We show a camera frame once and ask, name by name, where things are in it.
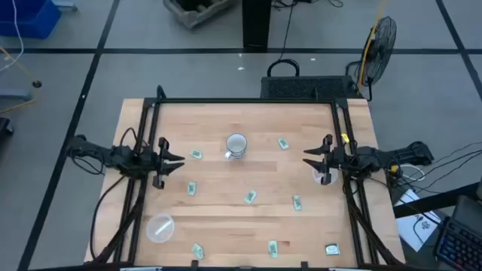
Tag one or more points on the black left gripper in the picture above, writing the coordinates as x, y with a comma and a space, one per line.
160, 165

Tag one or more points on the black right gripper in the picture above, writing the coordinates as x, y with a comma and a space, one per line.
333, 158

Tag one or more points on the green sweetener packet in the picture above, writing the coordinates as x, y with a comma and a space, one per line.
192, 188
198, 251
273, 248
250, 197
283, 143
196, 154
297, 202

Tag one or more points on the square white-green sweetener packet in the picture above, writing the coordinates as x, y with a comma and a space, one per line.
332, 249

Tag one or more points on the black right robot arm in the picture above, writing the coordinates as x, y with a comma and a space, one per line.
399, 154

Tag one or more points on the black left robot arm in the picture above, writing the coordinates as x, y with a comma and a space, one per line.
116, 156

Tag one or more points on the small clear plastic cup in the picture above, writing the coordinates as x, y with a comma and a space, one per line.
333, 177

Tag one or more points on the yellow tag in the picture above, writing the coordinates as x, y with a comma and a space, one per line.
344, 138

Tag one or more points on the white blue-patterned mug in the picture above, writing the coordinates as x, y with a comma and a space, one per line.
236, 145

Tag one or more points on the black perforated computer case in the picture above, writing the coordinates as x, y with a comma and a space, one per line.
305, 87

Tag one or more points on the yellow plug connector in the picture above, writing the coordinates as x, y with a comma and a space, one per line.
394, 168

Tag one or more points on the white paper sheet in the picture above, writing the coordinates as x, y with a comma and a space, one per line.
408, 226

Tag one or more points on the black floor fan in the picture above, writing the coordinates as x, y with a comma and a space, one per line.
378, 49

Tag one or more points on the black upright pillar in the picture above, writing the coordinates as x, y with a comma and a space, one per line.
256, 24

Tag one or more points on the grey moulded crate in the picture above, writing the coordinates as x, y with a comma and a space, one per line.
196, 13

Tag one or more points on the small black floor disc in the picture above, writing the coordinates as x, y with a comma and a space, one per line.
36, 84

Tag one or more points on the backlit black keyboard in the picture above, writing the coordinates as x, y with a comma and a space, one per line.
459, 244

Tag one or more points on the blue plastic bin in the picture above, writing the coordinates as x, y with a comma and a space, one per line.
26, 17

